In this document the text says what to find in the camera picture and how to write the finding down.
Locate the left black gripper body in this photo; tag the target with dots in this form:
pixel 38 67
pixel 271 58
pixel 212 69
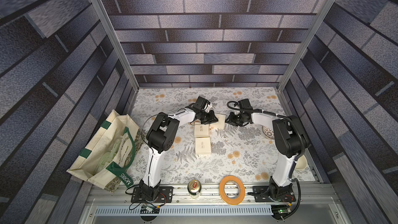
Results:
pixel 204 115

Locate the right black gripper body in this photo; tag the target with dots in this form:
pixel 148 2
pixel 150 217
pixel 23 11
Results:
pixel 236 119

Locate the cream drawer jewelry box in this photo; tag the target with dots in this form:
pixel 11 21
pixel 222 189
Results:
pixel 203 146

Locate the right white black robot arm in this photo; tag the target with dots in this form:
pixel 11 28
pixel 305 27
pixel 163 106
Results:
pixel 290 139

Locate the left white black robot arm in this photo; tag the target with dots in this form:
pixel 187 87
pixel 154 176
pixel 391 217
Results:
pixel 161 136

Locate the floral table cloth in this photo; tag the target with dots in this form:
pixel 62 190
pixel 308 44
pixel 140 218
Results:
pixel 244 152

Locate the metal drink can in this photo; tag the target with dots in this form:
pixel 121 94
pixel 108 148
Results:
pixel 194 188

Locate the plain cream ceramic bowl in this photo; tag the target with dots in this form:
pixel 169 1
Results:
pixel 301 163

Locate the orange tape roll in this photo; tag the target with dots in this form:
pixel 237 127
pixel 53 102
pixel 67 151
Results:
pixel 231 190

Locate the cream green tote bag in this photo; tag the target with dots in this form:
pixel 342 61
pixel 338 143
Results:
pixel 108 155

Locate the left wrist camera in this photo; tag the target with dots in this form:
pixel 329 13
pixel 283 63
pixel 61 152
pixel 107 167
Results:
pixel 203 104

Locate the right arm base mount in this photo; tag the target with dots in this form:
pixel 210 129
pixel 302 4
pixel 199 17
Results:
pixel 274 194

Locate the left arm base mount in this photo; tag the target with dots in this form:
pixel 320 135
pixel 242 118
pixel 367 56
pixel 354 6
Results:
pixel 163 194

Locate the aluminium rail frame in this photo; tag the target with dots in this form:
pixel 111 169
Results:
pixel 319 205

